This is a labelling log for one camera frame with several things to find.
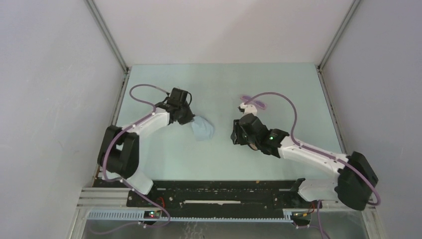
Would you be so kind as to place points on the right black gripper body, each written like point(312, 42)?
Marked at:
point(243, 139)

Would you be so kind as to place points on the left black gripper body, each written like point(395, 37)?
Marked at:
point(186, 115)

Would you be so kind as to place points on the aluminium frame post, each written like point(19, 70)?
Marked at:
point(101, 23)
point(339, 33)

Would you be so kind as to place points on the black glasses case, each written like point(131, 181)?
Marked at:
point(252, 144)

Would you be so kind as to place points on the right aluminium frame post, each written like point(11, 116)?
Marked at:
point(339, 33)

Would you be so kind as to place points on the light blue cleaning cloth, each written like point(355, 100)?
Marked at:
point(202, 129)

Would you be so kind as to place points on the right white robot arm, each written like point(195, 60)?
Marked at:
point(353, 179)

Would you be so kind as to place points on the left aluminium frame post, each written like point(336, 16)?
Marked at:
point(101, 23)

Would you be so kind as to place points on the white cable duct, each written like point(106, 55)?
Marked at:
point(117, 215)

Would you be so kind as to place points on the pink sunglasses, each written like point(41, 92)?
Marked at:
point(246, 99)

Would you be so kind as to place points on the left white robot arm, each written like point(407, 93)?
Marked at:
point(119, 155)

